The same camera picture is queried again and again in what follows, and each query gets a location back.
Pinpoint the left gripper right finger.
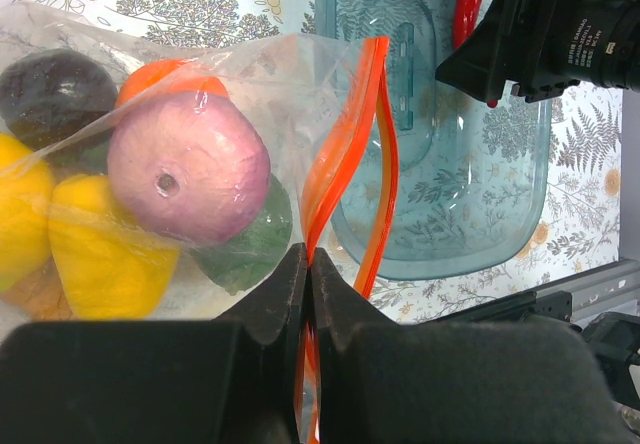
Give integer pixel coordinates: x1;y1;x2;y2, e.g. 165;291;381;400
310;250;625;443

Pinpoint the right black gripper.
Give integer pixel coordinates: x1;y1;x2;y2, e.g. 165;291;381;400
435;0;639;104

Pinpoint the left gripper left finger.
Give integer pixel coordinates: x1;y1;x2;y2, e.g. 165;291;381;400
1;244;307;443

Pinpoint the yellow bell pepper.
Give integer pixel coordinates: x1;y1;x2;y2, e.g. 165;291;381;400
48;174;180;320

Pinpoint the orange ginger root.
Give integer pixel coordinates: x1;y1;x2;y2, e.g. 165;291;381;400
1;259;75;321

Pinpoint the purple onion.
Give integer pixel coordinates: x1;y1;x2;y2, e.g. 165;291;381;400
107;91;271;245

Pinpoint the clear zip top bag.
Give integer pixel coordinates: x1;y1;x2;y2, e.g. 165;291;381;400
1;3;399;443

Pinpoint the yellow lemon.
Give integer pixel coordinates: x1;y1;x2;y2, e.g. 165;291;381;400
1;134;55;291

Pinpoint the orange fruit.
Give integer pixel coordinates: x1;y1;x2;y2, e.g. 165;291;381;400
115;59;229;108

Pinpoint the dark purple fruit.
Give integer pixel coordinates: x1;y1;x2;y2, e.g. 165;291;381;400
1;49;118;151

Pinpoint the teal glass tray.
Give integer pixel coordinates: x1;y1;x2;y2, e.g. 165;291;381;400
315;0;552;281

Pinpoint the floral table mat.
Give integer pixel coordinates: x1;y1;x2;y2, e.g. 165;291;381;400
1;0;623;323

